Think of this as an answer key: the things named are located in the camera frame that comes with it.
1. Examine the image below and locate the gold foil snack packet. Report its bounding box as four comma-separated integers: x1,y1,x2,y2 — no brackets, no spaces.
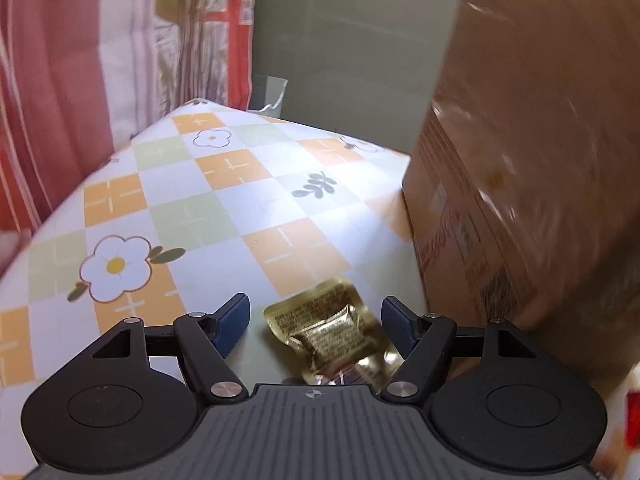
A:
264,278,404,391

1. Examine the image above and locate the checkered floral tablecloth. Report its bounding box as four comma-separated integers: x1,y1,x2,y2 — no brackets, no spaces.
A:
1,102,426,479

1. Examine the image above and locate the brown cardboard box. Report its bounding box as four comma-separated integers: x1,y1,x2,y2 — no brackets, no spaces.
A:
402,0,639,391

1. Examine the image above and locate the pink printed backdrop curtain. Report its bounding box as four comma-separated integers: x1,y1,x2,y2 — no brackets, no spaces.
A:
1,0,255,266

